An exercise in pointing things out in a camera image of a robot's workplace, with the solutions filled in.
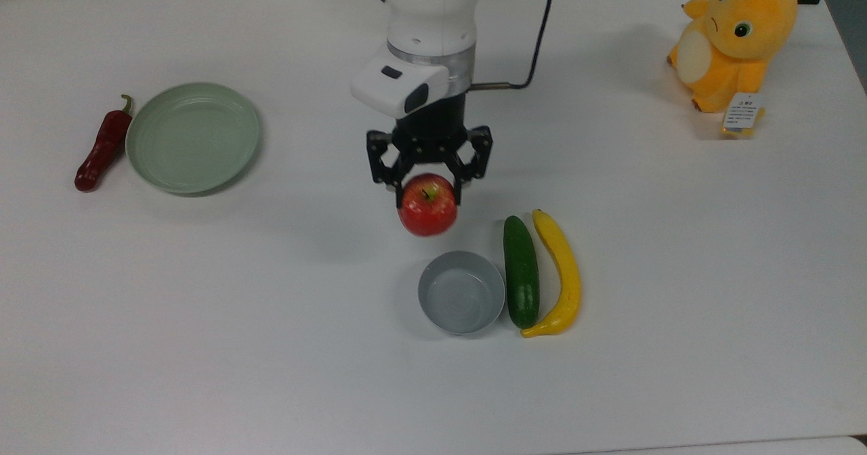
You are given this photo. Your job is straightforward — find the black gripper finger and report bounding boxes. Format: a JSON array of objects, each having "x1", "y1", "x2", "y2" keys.
[
  {"x1": 447, "y1": 125, "x2": 494, "y2": 207},
  {"x1": 366, "y1": 129, "x2": 409, "y2": 209}
]

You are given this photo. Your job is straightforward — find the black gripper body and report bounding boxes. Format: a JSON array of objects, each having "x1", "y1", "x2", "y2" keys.
[{"x1": 392, "y1": 93, "x2": 470, "y2": 175}]

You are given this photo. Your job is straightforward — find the red apple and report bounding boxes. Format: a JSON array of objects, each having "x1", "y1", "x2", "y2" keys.
[{"x1": 398, "y1": 173, "x2": 459, "y2": 238}]

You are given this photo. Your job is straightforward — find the green cucumber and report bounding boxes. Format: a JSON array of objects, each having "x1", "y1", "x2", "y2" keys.
[{"x1": 503, "y1": 215, "x2": 541, "y2": 330}]

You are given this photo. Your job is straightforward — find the grey round bowl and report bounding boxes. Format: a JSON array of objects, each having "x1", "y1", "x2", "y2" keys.
[{"x1": 417, "y1": 251, "x2": 507, "y2": 337}]

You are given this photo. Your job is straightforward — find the yellow banana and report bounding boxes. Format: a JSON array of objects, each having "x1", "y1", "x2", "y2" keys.
[{"x1": 520, "y1": 209, "x2": 583, "y2": 338}]

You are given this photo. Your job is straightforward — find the pale green plate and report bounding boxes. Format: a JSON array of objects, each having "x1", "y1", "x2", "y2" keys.
[{"x1": 125, "y1": 82, "x2": 261, "y2": 195}]

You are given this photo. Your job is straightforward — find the paper plush toy tag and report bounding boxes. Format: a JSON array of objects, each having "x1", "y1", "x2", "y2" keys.
[{"x1": 722, "y1": 91, "x2": 766, "y2": 138}]

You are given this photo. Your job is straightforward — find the red chili pepper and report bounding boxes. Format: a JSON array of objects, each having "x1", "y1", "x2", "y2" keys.
[{"x1": 75, "y1": 94, "x2": 134, "y2": 192}]

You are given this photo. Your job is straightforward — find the orange plush toy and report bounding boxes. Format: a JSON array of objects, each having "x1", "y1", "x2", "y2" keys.
[{"x1": 667, "y1": 0, "x2": 801, "y2": 114}]

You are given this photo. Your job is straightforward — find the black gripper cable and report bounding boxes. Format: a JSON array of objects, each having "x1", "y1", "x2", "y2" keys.
[{"x1": 470, "y1": 0, "x2": 555, "y2": 92}]

